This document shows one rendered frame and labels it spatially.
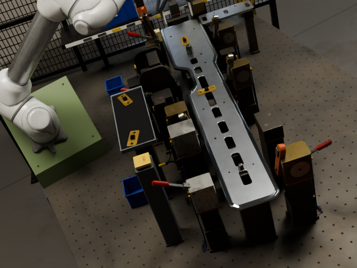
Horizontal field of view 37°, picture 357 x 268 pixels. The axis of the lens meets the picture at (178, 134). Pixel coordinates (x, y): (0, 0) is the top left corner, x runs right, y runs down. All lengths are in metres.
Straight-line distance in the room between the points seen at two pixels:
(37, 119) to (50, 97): 0.32
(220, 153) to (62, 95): 0.97
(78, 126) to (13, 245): 1.18
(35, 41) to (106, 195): 0.77
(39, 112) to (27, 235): 1.34
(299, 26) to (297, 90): 1.88
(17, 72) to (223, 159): 0.97
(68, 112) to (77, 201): 0.45
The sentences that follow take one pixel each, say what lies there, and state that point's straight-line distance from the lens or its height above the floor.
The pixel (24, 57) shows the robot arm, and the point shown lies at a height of 1.38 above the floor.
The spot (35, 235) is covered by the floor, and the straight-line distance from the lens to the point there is 3.55.
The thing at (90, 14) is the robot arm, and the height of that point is 1.53.
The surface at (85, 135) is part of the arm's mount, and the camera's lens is 2.66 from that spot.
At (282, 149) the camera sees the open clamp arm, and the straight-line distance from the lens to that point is 1.88.
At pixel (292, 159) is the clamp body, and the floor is 1.06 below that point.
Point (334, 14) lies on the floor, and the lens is 4.69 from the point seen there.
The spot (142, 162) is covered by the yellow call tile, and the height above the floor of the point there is 1.16.
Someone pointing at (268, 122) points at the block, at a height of 1.03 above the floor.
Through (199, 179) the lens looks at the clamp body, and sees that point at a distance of 1.90.
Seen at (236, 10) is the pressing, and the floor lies 1.00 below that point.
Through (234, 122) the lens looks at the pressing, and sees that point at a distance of 2.18.
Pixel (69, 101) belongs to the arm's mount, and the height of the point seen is 0.97.
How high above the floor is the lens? 2.41
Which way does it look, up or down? 40 degrees down
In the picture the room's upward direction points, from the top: 18 degrees counter-clockwise
